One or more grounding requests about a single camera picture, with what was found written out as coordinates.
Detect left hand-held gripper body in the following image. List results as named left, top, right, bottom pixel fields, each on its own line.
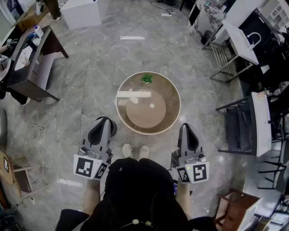
left=73, top=144, right=113, bottom=180

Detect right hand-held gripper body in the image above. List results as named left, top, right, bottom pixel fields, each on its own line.
left=171, top=148, right=210, bottom=185

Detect black waste bin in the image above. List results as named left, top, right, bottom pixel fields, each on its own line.
left=95, top=116, right=118, bottom=139

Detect person's right forearm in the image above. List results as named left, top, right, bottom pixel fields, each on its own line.
left=175, top=182, right=193, bottom=221

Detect person's left forearm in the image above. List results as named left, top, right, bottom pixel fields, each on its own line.
left=81, top=179, right=102, bottom=217

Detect round glass table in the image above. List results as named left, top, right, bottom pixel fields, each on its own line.
left=116, top=71, right=182, bottom=136

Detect person's left white shoe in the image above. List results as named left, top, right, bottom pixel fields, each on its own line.
left=122, top=143, right=133, bottom=160

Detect person's black clothing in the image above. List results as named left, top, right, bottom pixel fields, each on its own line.
left=55, top=157, right=219, bottom=231

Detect small green potted plant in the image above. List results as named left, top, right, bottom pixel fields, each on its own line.
left=140, top=73, right=154, bottom=85

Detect black chair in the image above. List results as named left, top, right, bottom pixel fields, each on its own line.
left=258, top=112, right=289, bottom=192

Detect metal rack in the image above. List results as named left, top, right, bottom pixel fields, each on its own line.
left=202, top=42, right=240, bottom=83

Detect dark brown desk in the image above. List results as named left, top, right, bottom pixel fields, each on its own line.
left=6, top=25, right=70, bottom=103

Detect small black mesh bin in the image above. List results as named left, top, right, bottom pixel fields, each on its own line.
left=200, top=30, right=214, bottom=46

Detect white paper sheet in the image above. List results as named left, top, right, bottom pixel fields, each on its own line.
left=14, top=45, right=33, bottom=71

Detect white sink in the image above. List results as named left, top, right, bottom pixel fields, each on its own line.
left=222, top=20, right=260, bottom=65

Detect blue white box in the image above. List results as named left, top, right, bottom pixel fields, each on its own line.
left=26, top=33, right=42, bottom=47

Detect white bottle blue cap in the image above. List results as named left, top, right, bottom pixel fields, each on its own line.
left=33, top=25, right=44, bottom=39

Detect white box cabinet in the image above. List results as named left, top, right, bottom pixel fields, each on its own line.
left=60, top=0, right=112, bottom=30

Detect white faucet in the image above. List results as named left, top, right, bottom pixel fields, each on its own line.
left=247, top=32, right=262, bottom=48

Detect marble pattern cabinet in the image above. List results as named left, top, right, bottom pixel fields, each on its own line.
left=187, top=0, right=228, bottom=38

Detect tile sample board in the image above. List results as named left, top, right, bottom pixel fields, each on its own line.
left=263, top=4, right=289, bottom=32

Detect black metal shelf frame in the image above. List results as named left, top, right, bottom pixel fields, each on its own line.
left=215, top=96, right=258, bottom=156

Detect black cord beige beads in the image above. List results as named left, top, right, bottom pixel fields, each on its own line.
left=117, top=218, right=152, bottom=228

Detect black cable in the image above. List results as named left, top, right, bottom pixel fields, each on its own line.
left=150, top=0, right=174, bottom=12

